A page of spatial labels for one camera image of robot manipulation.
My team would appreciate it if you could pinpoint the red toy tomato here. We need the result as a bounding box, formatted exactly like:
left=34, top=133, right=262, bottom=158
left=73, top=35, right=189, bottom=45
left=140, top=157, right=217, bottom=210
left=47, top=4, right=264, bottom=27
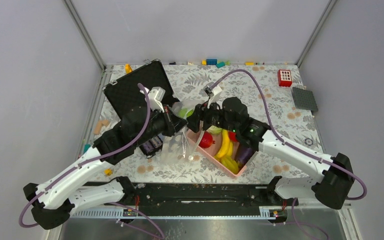
left=228, top=131, right=238, bottom=143

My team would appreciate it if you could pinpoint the green toy apple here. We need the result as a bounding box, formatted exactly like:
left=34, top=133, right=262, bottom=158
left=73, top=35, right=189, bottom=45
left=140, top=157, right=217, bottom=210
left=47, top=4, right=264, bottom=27
left=177, top=108, right=194, bottom=119

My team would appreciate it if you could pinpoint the teal block at edge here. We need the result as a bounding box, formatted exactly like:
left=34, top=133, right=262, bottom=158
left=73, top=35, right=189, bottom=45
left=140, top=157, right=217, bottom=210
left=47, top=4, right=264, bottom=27
left=83, top=144, right=91, bottom=153

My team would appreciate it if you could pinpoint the loose poker chip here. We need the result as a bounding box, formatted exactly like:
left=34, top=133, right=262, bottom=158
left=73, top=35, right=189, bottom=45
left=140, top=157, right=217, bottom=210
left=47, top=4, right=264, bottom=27
left=304, top=138, right=314, bottom=146

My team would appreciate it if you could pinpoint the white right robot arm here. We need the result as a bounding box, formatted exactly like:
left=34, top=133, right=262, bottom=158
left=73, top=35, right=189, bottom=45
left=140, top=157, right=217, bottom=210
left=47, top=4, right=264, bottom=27
left=186, top=88, right=355, bottom=210

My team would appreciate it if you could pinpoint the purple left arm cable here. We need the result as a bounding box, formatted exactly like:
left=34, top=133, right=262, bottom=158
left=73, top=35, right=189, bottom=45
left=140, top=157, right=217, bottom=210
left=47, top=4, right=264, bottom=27
left=18, top=82, right=152, bottom=229

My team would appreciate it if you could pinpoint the green toy cabbage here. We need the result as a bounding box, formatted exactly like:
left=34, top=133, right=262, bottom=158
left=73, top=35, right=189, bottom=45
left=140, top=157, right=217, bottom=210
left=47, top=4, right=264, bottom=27
left=206, top=125, right=223, bottom=135

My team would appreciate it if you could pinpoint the yellow toy banana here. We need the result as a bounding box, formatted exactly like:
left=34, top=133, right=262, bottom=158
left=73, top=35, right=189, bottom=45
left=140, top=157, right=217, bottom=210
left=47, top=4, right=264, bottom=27
left=214, top=129, right=231, bottom=159

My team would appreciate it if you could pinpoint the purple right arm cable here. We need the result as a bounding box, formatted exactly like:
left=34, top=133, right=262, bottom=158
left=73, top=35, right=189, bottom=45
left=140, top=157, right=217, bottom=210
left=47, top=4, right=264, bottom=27
left=205, top=69, right=368, bottom=201

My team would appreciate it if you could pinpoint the black poker chip case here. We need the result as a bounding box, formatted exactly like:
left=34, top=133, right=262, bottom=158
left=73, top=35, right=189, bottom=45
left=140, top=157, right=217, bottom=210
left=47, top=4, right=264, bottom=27
left=102, top=59, right=181, bottom=157

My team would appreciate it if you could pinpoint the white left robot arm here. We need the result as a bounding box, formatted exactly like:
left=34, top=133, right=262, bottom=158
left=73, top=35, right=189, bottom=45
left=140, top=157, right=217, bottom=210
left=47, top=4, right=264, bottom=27
left=18, top=83, right=187, bottom=230

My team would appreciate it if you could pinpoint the tan wooden block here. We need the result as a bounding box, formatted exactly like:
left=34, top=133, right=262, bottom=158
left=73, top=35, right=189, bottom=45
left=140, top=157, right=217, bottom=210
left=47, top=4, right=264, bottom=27
left=93, top=119, right=110, bottom=135

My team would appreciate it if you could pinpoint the red block with holes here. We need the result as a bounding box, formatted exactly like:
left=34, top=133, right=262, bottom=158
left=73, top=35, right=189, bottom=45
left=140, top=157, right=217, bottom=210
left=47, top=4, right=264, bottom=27
left=277, top=69, right=293, bottom=87

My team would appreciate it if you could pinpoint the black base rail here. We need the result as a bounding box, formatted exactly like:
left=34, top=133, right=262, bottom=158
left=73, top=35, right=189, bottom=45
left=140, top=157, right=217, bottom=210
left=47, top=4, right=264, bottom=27
left=117, top=182, right=298, bottom=218

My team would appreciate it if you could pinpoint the clear zip top bag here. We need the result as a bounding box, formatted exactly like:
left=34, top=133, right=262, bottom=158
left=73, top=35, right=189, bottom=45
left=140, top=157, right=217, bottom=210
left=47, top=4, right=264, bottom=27
left=160, top=99, right=204, bottom=166

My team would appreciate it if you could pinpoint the purple toy eggplant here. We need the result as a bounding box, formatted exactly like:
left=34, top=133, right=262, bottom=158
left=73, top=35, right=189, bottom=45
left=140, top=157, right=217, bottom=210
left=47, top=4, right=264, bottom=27
left=235, top=145, right=255, bottom=166

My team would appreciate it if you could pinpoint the red toy pomegranate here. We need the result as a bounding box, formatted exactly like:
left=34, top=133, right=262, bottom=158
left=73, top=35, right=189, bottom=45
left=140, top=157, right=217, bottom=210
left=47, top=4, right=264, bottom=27
left=198, top=131, right=215, bottom=149

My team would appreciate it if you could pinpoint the blue toy brick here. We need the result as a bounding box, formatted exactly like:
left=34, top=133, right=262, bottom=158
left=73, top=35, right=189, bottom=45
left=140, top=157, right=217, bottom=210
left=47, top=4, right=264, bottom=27
left=205, top=58, right=218, bottom=66

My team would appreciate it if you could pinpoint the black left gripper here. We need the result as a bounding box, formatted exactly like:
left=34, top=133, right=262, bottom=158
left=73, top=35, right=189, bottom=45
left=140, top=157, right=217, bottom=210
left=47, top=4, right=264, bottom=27
left=133, top=105, right=189, bottom=148

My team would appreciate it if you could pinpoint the teal toy brick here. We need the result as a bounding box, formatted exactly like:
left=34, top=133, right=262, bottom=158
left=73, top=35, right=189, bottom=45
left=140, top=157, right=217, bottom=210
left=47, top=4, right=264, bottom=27
left=215, top=61, right=226, bottom=69

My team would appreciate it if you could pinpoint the pink perforated plastic basket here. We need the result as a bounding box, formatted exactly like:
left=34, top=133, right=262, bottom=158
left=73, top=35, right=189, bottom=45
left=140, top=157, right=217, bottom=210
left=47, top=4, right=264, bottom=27
left=186, top=130, right=256, bottom=178

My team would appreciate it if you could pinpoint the small yellow toy piece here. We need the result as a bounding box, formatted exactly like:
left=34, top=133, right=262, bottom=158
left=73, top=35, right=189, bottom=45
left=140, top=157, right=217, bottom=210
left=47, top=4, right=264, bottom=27
left=104, top=168, right=113, bottom=177

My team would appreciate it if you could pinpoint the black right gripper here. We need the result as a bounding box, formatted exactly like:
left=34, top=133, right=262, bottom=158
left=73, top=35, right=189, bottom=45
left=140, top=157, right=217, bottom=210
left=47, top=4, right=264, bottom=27
left=186, top=96, right=239, bottom=134

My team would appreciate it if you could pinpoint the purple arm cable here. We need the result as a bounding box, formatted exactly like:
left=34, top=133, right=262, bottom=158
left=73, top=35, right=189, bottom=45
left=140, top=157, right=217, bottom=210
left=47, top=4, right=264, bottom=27
left=18, top=82, right=152, bottom=229
left=205, top=69, right=368, bottom=201

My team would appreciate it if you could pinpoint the grey lego baseplate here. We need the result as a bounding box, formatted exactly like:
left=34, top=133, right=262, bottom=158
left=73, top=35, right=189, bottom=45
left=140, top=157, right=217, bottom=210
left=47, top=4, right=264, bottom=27
left=291, top=87, right=319, bottom=112

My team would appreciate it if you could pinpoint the orange toy piece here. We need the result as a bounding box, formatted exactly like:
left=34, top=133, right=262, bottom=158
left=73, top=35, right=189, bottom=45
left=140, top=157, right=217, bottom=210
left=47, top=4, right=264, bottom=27
left=124, top=64, right=133, bottom=74

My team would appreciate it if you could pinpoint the yellow toy star fruit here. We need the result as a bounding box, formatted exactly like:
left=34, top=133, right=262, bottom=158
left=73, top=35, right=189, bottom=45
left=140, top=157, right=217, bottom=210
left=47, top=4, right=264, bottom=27
left=220, top=155, right=240, bottom=175

